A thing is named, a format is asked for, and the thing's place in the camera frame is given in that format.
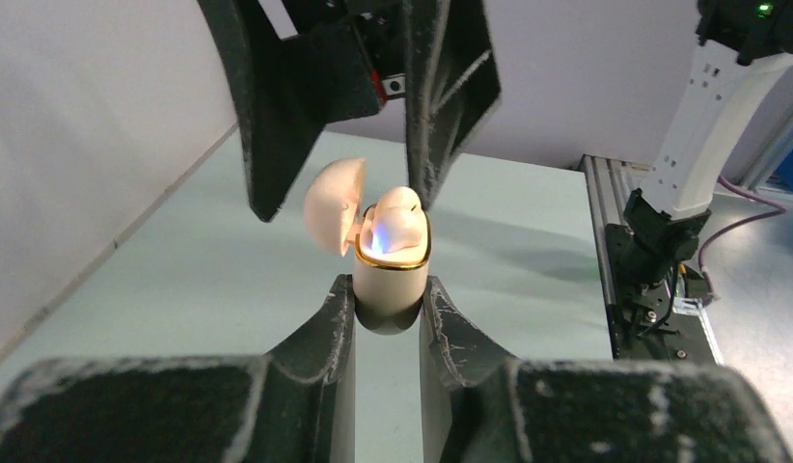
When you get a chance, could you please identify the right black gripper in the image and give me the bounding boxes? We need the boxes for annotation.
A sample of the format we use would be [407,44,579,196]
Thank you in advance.
[199,0,502,222]

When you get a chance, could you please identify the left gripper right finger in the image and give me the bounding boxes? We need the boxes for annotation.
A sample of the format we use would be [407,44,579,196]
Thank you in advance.
[419,276,793,462]

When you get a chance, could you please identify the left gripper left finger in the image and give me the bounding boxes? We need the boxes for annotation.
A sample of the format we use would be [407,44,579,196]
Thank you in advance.
[0,275,355,462]

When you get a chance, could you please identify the beige earbud charging case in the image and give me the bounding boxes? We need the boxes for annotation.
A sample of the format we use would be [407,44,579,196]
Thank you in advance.
[303,158,431,335]

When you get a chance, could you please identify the beige earbud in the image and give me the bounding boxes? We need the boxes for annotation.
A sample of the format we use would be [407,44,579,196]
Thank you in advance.
[370,206,425,255]
[375,186,422,214]

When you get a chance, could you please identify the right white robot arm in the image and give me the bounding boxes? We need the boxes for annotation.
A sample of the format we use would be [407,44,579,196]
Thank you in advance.
[200,1,793,285]

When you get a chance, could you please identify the aluminium frame rail front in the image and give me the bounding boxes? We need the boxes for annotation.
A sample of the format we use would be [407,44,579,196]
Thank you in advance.
[579,154,649,305]

